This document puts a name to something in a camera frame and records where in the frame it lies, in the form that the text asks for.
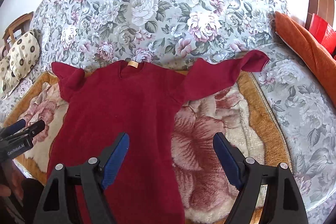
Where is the dark red knit sweater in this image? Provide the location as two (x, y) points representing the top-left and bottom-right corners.
(48, 50), (269, 223)

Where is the person left hand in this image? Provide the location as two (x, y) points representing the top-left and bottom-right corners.
(0, 184), (11, 197)

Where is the cream patterned pillow rear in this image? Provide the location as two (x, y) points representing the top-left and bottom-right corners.
(0, 56), (19, 100)

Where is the cream patterned pillow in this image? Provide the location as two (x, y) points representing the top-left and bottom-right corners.
(8, 30), (41, 80)
(0, 56), (19, 100)

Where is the cream patterned pillow front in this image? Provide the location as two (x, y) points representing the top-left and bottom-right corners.
(8, 30), (41, 80)

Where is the wooden chair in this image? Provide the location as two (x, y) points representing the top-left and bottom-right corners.
(3, 11), (34, 51)

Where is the floral plush blanket orange border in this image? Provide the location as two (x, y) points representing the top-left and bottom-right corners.
(3, 72), (291, 223)

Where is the orange velvet cushion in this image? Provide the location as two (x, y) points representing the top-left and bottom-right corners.
(274, 11), (336, 104)

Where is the red box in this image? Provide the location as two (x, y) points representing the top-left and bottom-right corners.
(309, 14), (336, 56)

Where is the grey floral bedspread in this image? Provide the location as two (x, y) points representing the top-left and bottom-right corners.
(1, 0), (335, 223)

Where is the wooden headboard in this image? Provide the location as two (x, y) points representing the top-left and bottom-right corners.
(305, 0), (335, 30)

